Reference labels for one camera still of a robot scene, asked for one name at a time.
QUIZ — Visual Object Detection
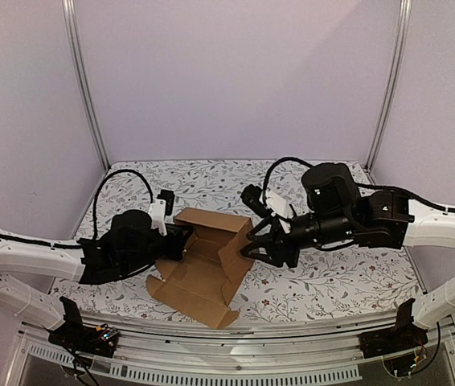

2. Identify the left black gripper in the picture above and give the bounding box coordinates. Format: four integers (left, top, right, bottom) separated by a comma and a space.
122, 224, 193, 276

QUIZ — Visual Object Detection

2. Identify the brown cardboard box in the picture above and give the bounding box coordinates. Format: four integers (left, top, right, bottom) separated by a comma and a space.
146, 207, 253, 330

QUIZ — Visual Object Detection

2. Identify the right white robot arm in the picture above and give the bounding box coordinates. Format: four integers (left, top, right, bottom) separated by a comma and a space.
241, 159, 455, 351

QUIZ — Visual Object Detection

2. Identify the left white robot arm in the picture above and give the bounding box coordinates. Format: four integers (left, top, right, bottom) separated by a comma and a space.
0, 210, 193, 349

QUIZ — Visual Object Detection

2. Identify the floral patterned table mat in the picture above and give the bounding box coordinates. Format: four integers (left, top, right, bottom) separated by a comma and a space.
51, 160, 422, 323

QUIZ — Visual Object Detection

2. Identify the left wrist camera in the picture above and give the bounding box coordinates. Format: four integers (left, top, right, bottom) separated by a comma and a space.
149, 189, 175, 236

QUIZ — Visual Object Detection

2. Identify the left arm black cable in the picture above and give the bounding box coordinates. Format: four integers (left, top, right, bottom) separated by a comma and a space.
92, 170, 157, 242

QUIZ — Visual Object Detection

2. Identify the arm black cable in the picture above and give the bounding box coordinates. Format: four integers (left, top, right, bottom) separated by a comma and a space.
92, 170, 157, 242
260, 157, 455, 218

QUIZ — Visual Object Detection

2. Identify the aluminium front rail frame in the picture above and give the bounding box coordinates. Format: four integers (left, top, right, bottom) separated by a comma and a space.
2, 313, 455, 386

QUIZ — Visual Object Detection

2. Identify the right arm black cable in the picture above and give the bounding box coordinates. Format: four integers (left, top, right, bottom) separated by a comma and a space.
260, 157, 455, 218

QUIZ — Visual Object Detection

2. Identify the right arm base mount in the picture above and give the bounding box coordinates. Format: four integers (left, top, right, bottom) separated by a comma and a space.
358, 298, 441, 380

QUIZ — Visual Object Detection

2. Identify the left aluminium corner post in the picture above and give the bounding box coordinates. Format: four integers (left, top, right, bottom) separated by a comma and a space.
62, 0, 111, 171

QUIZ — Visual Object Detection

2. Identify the aluminium corner post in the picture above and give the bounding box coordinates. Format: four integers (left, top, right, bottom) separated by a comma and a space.
364, 0, 412, 175
62, 0, 111, 171

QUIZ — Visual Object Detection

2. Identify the right aluminium corner post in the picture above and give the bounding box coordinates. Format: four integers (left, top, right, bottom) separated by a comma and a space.
364, 0, 412, 175

